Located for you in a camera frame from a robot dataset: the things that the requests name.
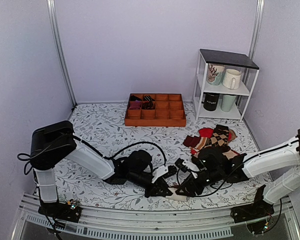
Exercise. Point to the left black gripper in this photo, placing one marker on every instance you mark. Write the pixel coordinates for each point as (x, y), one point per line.
(159, 186)

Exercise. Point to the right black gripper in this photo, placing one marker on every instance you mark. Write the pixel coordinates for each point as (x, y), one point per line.
(190, 183)

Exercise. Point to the cream and brown sock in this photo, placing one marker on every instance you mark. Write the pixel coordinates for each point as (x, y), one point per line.
(175, 196)

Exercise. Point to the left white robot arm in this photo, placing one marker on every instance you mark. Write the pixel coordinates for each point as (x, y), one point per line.
(56, 142)

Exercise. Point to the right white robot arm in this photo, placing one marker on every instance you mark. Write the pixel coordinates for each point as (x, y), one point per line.
(211, 166)

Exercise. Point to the striped maroon sock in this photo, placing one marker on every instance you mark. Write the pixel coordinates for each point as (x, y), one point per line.
(196, 142)

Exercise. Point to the red sock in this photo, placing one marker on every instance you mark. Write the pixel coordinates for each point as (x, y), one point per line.
(210, 138)

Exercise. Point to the brown argyle sock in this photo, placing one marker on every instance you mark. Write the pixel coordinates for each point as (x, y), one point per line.
(218, 135)

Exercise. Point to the wooden compartment tray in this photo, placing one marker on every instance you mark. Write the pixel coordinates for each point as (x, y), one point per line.
(169, 112)

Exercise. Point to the black striped rolled sock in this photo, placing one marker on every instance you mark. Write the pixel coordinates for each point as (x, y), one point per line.
(148, 103)

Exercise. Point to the magenta rolled sock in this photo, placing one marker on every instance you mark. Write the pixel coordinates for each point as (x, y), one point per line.
(135, 105)

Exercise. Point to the floral tablecloth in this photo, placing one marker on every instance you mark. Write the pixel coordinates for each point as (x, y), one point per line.
(102, 125)

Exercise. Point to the dark rolled sock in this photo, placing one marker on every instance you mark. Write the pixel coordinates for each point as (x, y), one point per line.
(134, 98)

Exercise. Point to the black mug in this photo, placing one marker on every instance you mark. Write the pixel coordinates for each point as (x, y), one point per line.
(211, 101)

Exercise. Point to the pale green cup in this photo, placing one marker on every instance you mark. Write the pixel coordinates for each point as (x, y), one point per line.
(227, 103)

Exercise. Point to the white metal shelf rack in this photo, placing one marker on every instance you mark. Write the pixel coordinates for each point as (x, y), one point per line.
(238, 61)

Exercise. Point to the white ceramic mug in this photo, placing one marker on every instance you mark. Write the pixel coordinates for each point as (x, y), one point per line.
(232, 79)

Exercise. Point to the floral pattern mug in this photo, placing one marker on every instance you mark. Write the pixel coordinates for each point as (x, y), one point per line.
(215, 74)

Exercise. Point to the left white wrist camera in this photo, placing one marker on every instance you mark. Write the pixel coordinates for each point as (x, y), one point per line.
(159, 172)

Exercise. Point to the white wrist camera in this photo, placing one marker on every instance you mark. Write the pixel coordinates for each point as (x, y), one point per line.
(187, 166)
(159, 172)

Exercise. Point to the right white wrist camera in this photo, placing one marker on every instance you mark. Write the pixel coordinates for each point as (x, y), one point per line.
(187, 166)

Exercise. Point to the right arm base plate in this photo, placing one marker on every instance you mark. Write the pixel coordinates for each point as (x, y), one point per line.
(251, 212)

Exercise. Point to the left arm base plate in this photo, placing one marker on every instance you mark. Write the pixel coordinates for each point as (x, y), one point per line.
(61, 211)

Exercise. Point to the right aluminium corner post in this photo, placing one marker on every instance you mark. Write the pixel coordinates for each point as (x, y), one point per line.
(260, 4)

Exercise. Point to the aluminium corner post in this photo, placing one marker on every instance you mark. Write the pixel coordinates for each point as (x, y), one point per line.
(260, 4)
(60, 52)

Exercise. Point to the left aluminium corner post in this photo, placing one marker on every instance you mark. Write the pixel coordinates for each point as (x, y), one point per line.
(60, 52)

